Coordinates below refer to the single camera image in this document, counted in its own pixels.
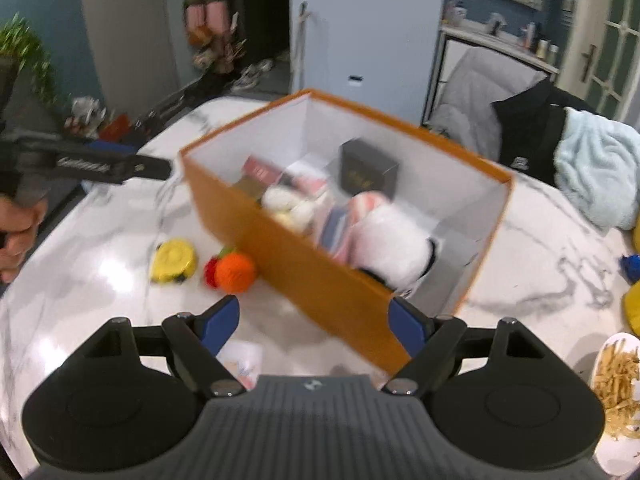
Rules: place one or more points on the gold cube box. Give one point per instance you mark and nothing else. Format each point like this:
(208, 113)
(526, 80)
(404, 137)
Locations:
(247, 186)

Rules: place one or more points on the black garment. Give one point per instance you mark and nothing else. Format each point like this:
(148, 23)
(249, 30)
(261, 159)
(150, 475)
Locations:
(530, 125)

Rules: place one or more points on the white sneaker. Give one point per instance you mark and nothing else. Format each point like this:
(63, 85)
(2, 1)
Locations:
(262, 66)
(242, 82)

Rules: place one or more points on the printed picture box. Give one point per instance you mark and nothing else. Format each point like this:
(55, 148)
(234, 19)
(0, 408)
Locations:
(337, 227)

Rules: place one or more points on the white pole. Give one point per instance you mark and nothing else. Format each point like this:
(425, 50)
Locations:
(301, 45)

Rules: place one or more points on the light blue fleece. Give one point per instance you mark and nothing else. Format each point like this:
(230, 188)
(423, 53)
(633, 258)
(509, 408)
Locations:
(595, 170)

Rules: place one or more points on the white crochet bunny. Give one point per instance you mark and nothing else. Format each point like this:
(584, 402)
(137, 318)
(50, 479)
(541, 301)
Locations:
(285, 205)

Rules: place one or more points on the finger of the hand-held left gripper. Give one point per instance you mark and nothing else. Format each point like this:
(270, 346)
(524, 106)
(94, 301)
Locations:
(125, 167)
(110, 146)

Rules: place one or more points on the orange basketball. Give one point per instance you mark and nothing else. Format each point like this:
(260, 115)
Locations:
(200, 36)

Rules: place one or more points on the pale pink box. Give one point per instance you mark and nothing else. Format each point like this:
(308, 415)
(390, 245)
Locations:
(307, 182)

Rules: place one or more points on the small grey figurine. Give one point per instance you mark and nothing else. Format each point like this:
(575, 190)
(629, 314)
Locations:
(85, 110)

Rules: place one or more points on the white sink cabinet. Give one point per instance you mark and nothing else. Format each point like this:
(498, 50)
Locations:
(450, 60)

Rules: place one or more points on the pink bag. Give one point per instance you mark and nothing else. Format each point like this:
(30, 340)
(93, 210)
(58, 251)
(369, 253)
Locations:
(207, 15)

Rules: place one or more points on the person's left hand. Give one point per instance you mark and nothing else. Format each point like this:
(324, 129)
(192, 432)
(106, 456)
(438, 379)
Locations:
(20, 230)

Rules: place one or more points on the black box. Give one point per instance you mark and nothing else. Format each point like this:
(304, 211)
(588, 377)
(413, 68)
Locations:
(367, 167)

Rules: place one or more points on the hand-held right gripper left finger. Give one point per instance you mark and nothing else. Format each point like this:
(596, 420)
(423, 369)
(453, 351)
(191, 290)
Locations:
(220, 325)

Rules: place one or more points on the red box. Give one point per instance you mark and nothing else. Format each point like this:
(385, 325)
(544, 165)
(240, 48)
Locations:
(257, 170)

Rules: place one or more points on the grey jacket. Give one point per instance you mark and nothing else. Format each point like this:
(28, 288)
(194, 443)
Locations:
(470, 95)

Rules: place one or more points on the panelled door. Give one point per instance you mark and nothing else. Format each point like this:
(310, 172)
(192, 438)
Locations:
(615, 20)

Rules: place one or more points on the red flat packet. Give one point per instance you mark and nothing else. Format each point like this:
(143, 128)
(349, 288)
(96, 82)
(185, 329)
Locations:
(116, 128)

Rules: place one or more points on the white bowl of fries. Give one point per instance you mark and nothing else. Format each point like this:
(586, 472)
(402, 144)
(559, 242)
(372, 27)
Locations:
(617, 385)

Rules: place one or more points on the green plant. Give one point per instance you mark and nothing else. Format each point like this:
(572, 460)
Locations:
(22, 42)

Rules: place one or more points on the orange crochet fruit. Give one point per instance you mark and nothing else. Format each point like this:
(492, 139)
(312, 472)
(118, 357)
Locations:
(235, 270)

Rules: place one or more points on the yellow cup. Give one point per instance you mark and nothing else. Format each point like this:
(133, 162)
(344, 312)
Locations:
(634, 310)

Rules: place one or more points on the yellow bowl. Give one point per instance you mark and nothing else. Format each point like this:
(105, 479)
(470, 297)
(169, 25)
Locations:
(636, 237)

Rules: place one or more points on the orange cardboard box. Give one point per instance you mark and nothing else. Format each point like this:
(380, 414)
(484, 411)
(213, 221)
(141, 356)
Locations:
(300, 270)

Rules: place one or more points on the pink striped white plush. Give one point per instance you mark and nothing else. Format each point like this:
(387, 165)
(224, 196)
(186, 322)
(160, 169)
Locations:
(390, 245)

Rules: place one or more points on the small toiletry bottle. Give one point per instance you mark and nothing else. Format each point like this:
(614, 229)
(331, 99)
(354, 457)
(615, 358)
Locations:
(553, 53)
(542, 48)

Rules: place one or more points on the white lotion tube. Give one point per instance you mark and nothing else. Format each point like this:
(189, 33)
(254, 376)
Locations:
(245, 360)

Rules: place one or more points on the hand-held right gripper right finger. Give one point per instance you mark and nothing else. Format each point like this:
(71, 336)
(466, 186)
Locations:
(407, 325)

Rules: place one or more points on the yellow tape measure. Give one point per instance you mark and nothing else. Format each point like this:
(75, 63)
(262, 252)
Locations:
(172, 260)

